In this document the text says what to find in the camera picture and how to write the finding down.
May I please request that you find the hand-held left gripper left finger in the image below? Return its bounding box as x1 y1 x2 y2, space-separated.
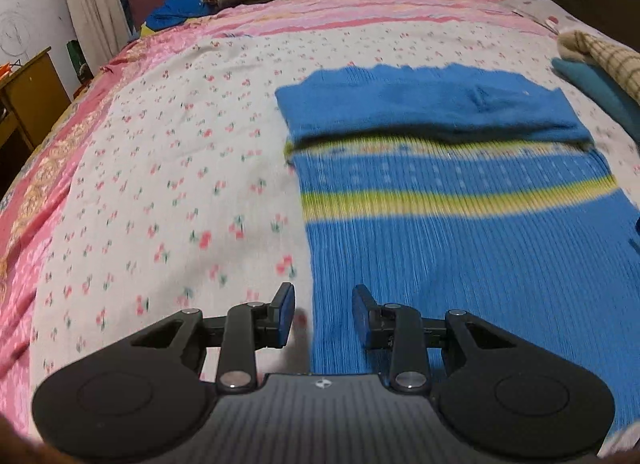
131 282 297 393

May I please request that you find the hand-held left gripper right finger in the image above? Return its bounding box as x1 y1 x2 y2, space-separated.
351 285 521 393

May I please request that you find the blue yellow-striped knit sweater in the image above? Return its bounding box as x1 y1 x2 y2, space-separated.
275 63 640 440

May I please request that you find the cherry print pink bedsheet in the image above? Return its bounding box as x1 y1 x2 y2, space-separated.
0 0 640 445

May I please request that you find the green bottle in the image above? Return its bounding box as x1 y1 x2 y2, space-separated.
66 40 93 85

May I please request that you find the blue and yellow cloth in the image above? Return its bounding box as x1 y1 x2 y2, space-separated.
142 0 218 30

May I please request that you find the folded teal blanket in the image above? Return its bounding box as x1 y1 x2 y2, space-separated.
551 58 640 142

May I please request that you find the wooden desk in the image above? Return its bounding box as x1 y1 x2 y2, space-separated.
0 46 71 200

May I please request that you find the folded beige striped sweater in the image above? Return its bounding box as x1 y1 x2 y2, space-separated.
557 30 640 105

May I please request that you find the grey dotted pillow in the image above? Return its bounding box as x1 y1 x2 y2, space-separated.
500 0 640 52

